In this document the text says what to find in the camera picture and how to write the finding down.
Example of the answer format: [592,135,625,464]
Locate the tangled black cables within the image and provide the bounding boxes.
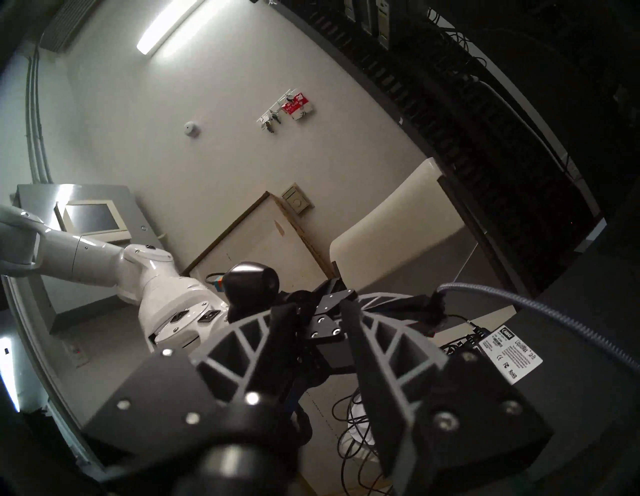
[332,385,381,481]

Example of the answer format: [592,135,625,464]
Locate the ceiling air vent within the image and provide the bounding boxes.
[40,0,97,52]

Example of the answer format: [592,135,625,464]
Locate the red key tag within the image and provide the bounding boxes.
[281,92,316,121]

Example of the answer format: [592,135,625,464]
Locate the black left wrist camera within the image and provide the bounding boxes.
[222,261,281,321]

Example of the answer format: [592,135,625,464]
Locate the black server rack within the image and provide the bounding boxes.
[280,0,640,301]

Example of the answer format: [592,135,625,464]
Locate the grey braided USB cable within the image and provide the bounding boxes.
[430,282,640,373]

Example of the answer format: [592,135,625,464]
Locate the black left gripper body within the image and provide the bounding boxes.
[277,279,362,386]

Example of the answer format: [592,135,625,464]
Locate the beige wall plate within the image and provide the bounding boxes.
[280,182,315,217]

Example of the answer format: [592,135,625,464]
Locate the white key hook rack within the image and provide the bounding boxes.
[257,89,296,133]

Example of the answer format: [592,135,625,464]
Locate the fluorescent ceiling light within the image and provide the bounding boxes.
[136,0,206,56]

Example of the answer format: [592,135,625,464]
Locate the cream folding chair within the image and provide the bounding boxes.
[329,157,516,321]

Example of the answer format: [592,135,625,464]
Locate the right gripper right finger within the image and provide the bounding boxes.
[340,300,553,481]

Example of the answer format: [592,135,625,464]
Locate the black workstation tower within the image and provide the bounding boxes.
[435,240,640,496]

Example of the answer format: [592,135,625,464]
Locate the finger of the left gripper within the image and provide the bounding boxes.
[400,300,448,336]
[356,292,435,317]

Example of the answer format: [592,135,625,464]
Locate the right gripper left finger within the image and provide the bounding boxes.
[82,302,301,453]

